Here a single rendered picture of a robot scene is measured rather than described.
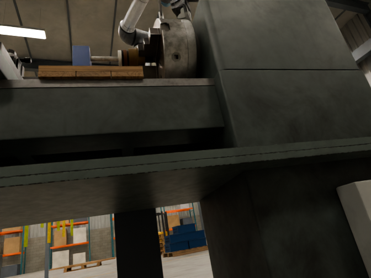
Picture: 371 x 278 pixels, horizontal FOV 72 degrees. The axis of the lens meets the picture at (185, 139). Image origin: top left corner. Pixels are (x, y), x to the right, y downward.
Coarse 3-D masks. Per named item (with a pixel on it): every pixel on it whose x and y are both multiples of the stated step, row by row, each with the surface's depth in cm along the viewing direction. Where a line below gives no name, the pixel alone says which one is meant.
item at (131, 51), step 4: (136, 48) 102; (124, 52) 100; (128, 52) 101; (132, 52) 101; (136, 52) 101; (124, 56) 100; (128, 56) 101; (132, 56) 100; (136, 56) 101; (124, 60) 100; (128, 60) 101; (132, 60) 101; (136, 60) 101; (140, 60) 103; (144, 60) 103; (124, 64) 101; (128, 64) 102; (132, 64) 102; (136, 64) 102; (140, 64) 103; (144, 64) 104
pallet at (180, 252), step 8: (184, 224) 752; (192, 224) 764; (176, 232) 747; (184, 232) 744; (192, 232) 755; (200, 232) 768; (168, 240) 724; (176, 240) 723; (184, 240) 734; (192, 240) 743; (200, 240) 755; (168, 248) 718; (176, 248) 716; (184, 248) 727; (192, 248) 715; (200, 248) 726; (168, 256) 714
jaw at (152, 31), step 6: (150, 30) 95; (156, 30) 96; (168, 30) 95; (150, 36) 95; (156, 36) 95; (144, 42) 98; (150, 42) 97; (156, 42) 98; (138, 48) 100; (144, 48) 99; (150, 48) 99; (156, 48) 100; (144, 54) 101; (150, 54) 102; (156, 54) 102
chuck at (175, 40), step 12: (156, 24) 103; (168, 24) 96; (180, 24) 97; (168, 36) 93; (180, 36) 94; (168, 48) 92; (180, 48) 94; (168, 60) 93; (180, 60) 94; (168, 72) 95; (180, 72) 96
